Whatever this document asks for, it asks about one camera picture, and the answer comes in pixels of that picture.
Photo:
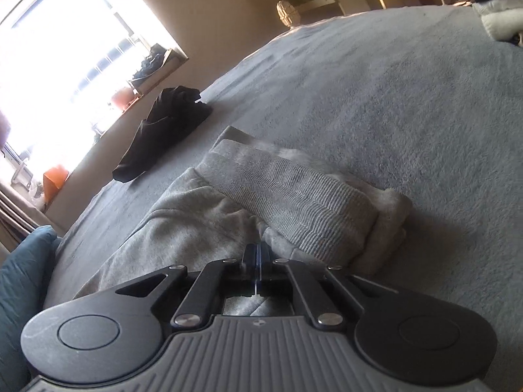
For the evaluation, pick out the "pink pot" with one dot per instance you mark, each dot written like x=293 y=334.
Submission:
x=121 y=99

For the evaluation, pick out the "grey sweatpants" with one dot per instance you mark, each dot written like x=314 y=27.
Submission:
x=286 y=196

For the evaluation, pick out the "dark clothes in box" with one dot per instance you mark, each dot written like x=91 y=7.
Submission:
x=149 y=63

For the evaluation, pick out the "orange bag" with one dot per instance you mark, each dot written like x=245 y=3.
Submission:
x=55 y=181

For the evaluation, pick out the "cardboard box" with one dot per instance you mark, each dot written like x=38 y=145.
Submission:
x=163 y=71

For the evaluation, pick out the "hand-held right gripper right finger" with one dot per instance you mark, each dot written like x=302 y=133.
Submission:
x=264 y=261

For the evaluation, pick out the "teal pillow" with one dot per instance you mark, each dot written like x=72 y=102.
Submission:
x=20 y=294

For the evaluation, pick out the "black clothing pile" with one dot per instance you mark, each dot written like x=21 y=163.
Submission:
x=163 y=134

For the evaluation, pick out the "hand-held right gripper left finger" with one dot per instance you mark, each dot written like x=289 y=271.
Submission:
x=250 y=259

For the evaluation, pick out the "window with metal grille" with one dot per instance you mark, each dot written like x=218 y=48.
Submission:
x=61 y=57

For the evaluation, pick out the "beige curtain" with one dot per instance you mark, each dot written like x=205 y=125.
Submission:
x=16 y=216

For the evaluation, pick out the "grey bed blanket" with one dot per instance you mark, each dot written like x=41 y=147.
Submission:
x=388 y=102

